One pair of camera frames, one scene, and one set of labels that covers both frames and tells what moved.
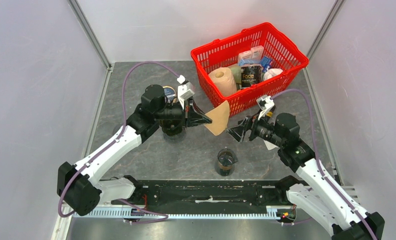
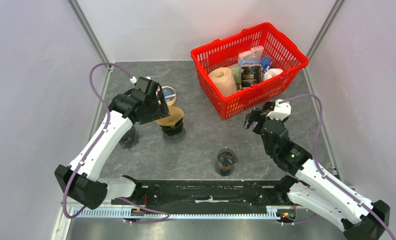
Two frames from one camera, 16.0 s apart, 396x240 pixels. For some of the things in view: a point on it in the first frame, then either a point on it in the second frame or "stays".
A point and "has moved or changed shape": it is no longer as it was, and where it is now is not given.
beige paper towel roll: x=225 y=81 stays
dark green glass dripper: x=171 y=127 stays
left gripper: x=194 y=119 to x=162 y=109
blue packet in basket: x=265 y=62 stays
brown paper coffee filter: x=219 y=116 has moved or changed shape
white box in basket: x=257 y=52 stays
